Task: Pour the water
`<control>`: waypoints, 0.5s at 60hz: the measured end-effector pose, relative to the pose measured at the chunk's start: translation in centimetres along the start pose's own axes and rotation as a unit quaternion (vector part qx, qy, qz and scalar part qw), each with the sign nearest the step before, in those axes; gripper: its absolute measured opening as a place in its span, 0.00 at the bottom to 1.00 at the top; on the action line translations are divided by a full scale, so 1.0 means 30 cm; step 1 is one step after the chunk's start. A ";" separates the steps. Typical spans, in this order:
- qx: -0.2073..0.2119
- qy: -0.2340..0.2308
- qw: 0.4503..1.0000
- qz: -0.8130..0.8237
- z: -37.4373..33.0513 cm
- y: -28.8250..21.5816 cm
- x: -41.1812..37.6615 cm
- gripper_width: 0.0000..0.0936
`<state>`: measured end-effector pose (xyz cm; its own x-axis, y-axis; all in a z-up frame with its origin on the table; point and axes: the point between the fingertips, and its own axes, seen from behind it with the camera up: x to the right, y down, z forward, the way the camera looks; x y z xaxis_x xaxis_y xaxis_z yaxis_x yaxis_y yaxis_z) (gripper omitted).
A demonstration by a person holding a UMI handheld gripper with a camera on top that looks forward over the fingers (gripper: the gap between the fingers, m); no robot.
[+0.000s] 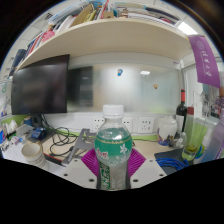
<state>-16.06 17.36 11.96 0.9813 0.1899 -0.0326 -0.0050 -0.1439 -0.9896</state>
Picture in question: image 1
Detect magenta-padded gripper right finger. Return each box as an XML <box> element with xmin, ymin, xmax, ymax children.
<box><xmin>127</xmin><ymin>148</ymin><xmax>167</xmax><ymax>191</ymax></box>

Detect small blue box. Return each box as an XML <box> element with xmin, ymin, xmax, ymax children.
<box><xmin>31</xmin><ymin>126</ymin><xmax>48</xmax><ymax>141</ymax></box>

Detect white wall socket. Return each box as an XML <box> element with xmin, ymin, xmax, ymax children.
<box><xmin>91</xmin><ymin>116</ymin><xmax>106</xmax><ymax>133</ymax></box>
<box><xmin>121</xmin><ymin>116</ymin><xmax>134</xmax><ymax>134</ymax></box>
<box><xmin>137</xmin><ymin>116</ymin><xmax>156</xmax><ymax>135</ymax></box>

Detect black red-edged notebook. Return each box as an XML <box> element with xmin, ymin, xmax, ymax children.
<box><xmin>43</xmin><ymin>152</ymin><xmax>65</xmax><ymax>165</ymax></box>

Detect white ceramic jar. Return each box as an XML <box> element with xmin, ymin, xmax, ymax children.
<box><xmin>157</xmin><ymin>115</ymin><xmax>179</xmax><ymax>147</ymax></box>

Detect purple pennant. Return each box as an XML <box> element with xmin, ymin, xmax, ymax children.
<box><xmin>187</xmin><ymin>34</ymin><xmax>222</xmax><ymax>90</ymax></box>

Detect white patterned paper cup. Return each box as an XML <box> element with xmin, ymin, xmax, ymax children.
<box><xmin>20</xmin><ymin>142</ymin><xmax>50</xmax><ymax>170</ymax></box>

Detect silver metal laptop stand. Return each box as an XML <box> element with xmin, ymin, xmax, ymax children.
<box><xmin>61</xmin><ymin>128</ymin><xmax>100</xmax><ymax>167</ymax></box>

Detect black cables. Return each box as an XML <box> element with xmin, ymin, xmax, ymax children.
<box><xmin>42</xmin><ymin>123</ymin><xmax>80</xmax><ymax>156</ymax></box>

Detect black desk mat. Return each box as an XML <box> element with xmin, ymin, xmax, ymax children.
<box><xmin>153</xmin><ymin>148</ymin><xmax>188</xmax><ymax>176</ymax></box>

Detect coiled blue cable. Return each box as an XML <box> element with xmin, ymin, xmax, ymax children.
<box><xmin>155</xmin><ymin>157</ymin><xmax>191</xmax><ymax>172</ymax></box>

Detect dark wine bottle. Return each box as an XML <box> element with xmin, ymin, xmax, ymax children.
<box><xmin>175</xmin><ymin>88</ymin><xmax>189</xmax><ymax>135</ymax></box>

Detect translucent purple water bottle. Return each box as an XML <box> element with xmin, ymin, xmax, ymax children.
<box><xmin>199</xmin><ymin>109</ymin><xmax>224</xmax><ymax>165</ymax></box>

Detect wooden shelf with books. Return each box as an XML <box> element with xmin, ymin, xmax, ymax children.
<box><xmin>7</xmin><ymin>0</ymin><xmax>202</xmax><ymax>72</ymax></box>

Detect green-labelled clear drink bottle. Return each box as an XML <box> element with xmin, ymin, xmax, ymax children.
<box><xmin>94</xmin><ymin>104</ymin><xmax>134</xmax><ymax>191</ymax></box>

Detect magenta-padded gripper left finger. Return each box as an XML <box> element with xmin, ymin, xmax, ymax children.
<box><xmin>59</xmin><ymin>148</ymin><xmax>102</xmax><ymax>191</ymax></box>

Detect black computer monitor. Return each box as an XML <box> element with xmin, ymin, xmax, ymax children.
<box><xmin>10</xmin><ymin>54</ymin><xmax>71</xmax><ymax>128</ymax></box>

